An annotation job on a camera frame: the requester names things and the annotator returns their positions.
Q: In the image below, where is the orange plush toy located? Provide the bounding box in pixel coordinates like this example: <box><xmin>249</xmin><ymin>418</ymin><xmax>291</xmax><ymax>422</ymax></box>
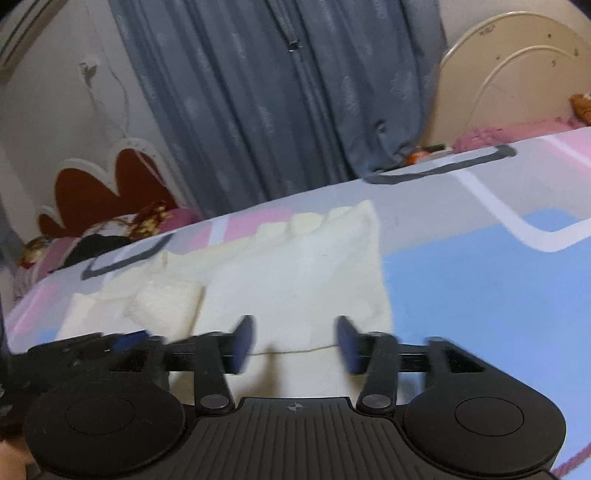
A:
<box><xmin>570</xmin><ymin>92</ymin><xmax>591</xmax><ymax>126</ymax></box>

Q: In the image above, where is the cream arched headboard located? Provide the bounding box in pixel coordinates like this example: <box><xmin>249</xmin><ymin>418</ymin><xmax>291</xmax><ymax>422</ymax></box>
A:
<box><xmin>422</xmin><ymin>11</ymin><xmax>591</xmax><ymax>146</ymax></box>

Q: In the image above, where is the white wall air conditioner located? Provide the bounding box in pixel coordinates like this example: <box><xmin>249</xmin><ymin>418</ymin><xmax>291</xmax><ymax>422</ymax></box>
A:
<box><xmin>0</xmin><ymin>0</ymin><xmax>66</xmax><ymax>85</ymax></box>

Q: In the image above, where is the pink blanket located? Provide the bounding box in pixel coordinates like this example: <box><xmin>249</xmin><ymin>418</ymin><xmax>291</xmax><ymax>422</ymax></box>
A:
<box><xmin>452</xmin><ymin>117</ymin><xmax>587</xmax><ymax>153</ymax></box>

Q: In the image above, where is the white wall cable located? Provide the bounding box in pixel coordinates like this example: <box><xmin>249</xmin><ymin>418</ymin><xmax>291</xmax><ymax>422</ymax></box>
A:
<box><xmin>78</xmin><ymin>55</ymin><xmax>136</xmax><ymax>149</ymax></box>

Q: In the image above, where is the grey blue curtain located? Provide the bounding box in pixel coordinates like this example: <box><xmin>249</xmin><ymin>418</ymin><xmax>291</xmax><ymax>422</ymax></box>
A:
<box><xmin>108</xmin><ymin>0</ymin><xmax>451</xmax><ymax>217</ymax></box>

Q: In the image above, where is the red and white scalloped headboard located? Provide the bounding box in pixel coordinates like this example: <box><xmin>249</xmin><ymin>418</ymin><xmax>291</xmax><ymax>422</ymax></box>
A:
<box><xmin>37</xmin><ymin>136</ymin><xmax>185</xmax><ymax>238</ymax></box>

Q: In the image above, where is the black cloth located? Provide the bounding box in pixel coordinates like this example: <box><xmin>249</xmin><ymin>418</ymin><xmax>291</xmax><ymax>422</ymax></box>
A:
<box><xmin>65</xmin><ymin>234</ymin><xmax>136</xmax><ymax>269</ymax></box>

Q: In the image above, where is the floral pink bedding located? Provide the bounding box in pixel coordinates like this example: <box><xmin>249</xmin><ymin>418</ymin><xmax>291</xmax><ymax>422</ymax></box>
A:
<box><xmin>18</xmin><ymin>200</ymin><xmax>199</xmax><ymax>296</ymax></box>

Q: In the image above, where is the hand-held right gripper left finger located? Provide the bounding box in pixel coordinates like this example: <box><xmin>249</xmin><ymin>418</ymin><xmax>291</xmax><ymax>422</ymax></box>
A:
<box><xmin>108</xmin><ymin>315</ymin><xmax>256</xmax><ymax>414</ymax></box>

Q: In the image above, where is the pastel patterned bed sheet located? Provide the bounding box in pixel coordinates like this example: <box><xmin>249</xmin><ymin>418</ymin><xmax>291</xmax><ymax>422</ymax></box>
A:
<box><xmin>4</xmin><ymin>129</ymin><xmax>591</xmax><ymax>480</ymax></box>

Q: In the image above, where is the small orange white toy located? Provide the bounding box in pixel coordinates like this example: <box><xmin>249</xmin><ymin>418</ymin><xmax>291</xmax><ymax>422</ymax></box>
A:
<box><xmin>401</xmin><ymin>147</ymin><xmax>454</xmax><ymax>166</ymax></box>

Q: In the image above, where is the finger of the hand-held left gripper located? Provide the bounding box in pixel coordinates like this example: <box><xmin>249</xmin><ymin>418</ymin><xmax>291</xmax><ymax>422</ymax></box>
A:
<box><xmin>27</xmin><ymin>330</ymin><xmax>151</xmax><ymax>371</ymax></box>

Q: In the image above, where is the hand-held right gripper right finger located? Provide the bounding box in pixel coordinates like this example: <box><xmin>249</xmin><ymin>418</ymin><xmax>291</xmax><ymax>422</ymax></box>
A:
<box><xmin>337</xmin><ymin>316</ymin><xmax>486</xmax><ymax>414</ymax></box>

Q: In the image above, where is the small cream white garment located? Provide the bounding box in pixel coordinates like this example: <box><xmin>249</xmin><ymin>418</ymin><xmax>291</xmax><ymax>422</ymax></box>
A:
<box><xmin>55</xmin><ymin>199</ymin><xmax>393</xmax><ymax>398</ymax></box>

